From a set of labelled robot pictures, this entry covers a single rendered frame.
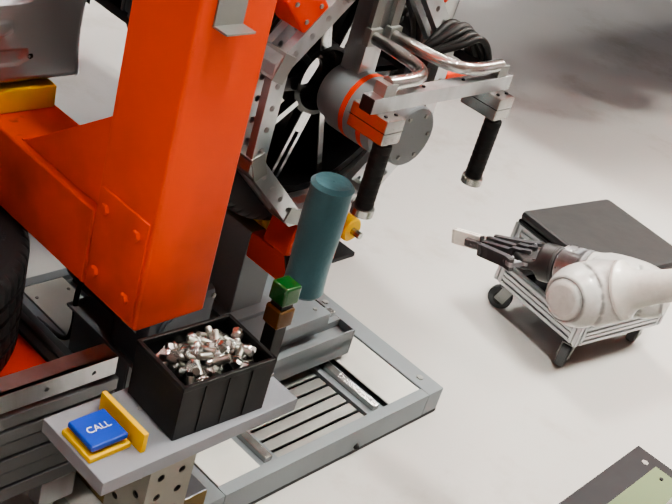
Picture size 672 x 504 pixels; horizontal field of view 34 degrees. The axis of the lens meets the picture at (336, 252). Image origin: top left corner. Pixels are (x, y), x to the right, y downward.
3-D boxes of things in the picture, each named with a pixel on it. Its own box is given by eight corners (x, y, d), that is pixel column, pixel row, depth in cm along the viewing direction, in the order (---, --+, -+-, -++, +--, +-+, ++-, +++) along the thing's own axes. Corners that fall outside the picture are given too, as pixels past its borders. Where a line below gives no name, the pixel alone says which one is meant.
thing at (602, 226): (558, 374, 310) (603, 277, 293) (477, 301, 332) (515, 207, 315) (650, 348, 336) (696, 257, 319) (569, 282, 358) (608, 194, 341)
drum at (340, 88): (351, 115, 229) (369, 54, 222) (424, 163, 218) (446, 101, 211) (304, 124, 219) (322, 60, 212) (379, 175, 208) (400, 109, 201)
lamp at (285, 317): (277, 313, 198) (282, 296, 196) (291, 325, 196) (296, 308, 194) (261, 319, 195) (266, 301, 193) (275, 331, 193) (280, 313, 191)
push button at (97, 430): (102, 417, 179) (104, 407, 178) (127, 443, 176) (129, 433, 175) (65, 431, 174) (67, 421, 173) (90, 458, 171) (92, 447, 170)
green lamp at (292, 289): (283, 291, 195) (288, 273, 193) (298, 303, 193) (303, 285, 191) (267, 297, 192) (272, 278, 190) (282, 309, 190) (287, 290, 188)
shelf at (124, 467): (235, 357, 208) (239, 345, 207) (294, 410, 200) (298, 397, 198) (40, 431, 178) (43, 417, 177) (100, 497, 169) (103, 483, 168)
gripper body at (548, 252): (574, 242, 204) (530, 230, 210) (552, 253, 198) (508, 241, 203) (569, 278, 207) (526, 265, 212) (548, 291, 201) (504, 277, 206)
